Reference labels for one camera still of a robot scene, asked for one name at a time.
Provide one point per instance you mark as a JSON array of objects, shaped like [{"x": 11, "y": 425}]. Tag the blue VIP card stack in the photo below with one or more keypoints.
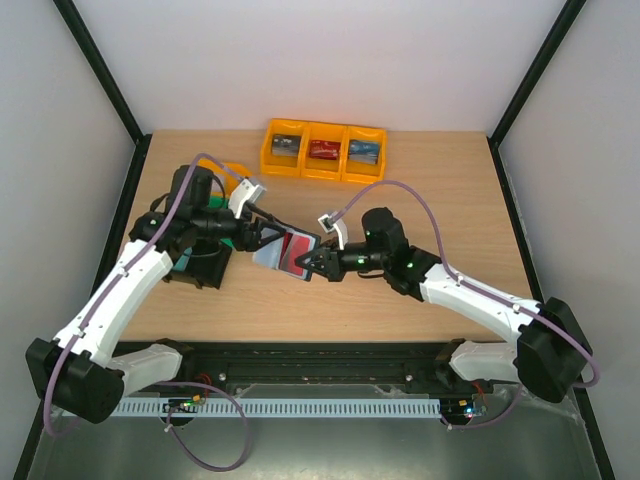
[{"x": 366, "y": 152}]

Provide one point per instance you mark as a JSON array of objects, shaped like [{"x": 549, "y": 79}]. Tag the grey VIP card stack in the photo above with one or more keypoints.
[{"x": 284, "y": 145}]

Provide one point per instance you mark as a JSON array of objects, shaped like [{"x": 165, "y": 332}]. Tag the yellow bin near green bin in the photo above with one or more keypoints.
[{"x": 226, "y": 182}]

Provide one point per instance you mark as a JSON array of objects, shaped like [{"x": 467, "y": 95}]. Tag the teal VIP card stack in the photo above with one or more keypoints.
[{"x": 182, "y": 263}]

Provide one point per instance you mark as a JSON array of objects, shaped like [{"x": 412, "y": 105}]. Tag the green plastic bin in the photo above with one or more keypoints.
[{"x": 222, "y": 224}]

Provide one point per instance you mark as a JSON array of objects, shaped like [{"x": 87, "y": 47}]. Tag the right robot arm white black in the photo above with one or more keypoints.
[{"x": 542, "y": 345}]

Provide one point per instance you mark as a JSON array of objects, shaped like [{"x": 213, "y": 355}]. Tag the white slotted cable duct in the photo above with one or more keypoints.
[{"x": 300, "y": 408}]

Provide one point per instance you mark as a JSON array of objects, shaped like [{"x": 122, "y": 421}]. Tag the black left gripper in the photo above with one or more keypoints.
[{"x": 251, "y": 243}]

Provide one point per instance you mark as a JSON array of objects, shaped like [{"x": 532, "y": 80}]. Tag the yellow bin with grey cards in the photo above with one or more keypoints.
[{"x": 282, "y": 166}]

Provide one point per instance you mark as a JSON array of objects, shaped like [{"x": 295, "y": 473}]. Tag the black frame post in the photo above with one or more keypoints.
[
  {"x": 552, "y": 41},
  {"x": 91, "y": 52}
]

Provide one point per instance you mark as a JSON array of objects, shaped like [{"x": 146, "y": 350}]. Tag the yellow bin with blue cards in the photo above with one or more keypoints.
[{"x": 355, "y": 172}]

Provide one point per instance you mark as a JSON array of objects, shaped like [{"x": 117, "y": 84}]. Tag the yellow bin with red cards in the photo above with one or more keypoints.
[{"x": 323, "y": 169}]

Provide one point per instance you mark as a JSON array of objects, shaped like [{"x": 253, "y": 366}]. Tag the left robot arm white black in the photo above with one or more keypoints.
[{"x": 77, "y": 371}]

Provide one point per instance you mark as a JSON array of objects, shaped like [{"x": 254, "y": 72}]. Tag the black leather card holder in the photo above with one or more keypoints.
[{"x": 270, "y": 260}]

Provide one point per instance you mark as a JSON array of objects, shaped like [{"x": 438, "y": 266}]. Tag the red VIP card stack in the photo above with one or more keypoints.
[{"x": 324, "y": 149}]

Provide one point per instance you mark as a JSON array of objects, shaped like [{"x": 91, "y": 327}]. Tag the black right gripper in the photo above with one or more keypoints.
[{"x": 333, "y": 263}]

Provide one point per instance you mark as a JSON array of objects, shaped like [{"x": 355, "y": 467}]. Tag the black frame post right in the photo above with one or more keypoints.
[{"x": 552, "y": 41}]

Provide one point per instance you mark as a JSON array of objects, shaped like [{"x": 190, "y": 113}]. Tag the black frame post left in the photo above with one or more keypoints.
[{"x": 91, "y": 52}]

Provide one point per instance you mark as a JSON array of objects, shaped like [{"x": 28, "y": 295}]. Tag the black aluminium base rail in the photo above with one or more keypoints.
[{"x": 414, "y": 368}]

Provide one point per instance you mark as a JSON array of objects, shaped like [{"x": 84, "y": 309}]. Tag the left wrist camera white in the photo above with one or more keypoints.
[{"x": 249, "y": 190}]

